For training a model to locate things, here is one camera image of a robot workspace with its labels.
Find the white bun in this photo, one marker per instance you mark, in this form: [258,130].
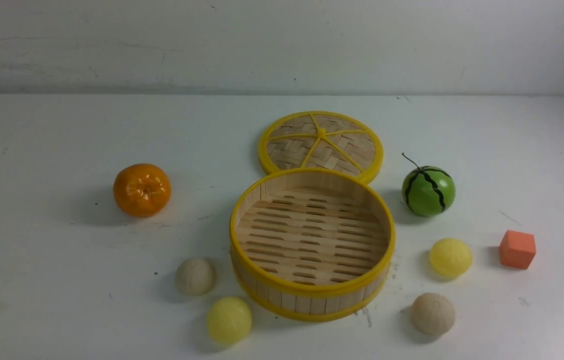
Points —
[195,277]
[432,314]

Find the yellow bun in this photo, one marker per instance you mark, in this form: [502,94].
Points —
[450,258]
[229,320]

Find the woven bamboo steamer lid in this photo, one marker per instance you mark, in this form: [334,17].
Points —
[321,139]

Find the bamboo steamer tray yellow rim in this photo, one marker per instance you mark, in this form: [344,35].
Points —
[311,244]

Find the orange toy tangerine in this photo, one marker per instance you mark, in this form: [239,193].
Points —
[142,190]

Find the green toy watermelon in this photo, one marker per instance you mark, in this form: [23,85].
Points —
[428,191]

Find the orange foam cube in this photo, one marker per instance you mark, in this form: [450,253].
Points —
[517,249]

